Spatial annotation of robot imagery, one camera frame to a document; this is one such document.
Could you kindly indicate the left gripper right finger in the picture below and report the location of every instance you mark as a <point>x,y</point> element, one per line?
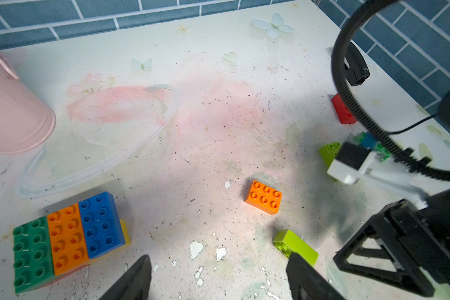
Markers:
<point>306,283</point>

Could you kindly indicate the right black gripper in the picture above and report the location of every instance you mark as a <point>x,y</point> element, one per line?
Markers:
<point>406,238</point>

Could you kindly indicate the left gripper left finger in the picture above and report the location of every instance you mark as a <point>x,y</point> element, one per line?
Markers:
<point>134,284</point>

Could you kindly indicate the lime lego brick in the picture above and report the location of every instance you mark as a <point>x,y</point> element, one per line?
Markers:
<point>328,152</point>
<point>288,242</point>

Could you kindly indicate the yellow lego brick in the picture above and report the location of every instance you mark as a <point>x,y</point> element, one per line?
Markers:
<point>125,232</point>

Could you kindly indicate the blue lego brick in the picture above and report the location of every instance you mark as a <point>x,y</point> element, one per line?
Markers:
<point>102,229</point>

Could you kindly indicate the orange lego brick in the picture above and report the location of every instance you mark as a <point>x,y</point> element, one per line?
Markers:
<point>264,198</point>
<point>68,245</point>

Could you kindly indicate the dark green lego brick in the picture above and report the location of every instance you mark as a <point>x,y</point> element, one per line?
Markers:
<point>33,261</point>

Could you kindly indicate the red lego brick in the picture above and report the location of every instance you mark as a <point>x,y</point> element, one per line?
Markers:
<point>343,113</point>

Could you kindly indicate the pink pen cup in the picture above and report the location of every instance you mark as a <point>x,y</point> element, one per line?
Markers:
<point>25,120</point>

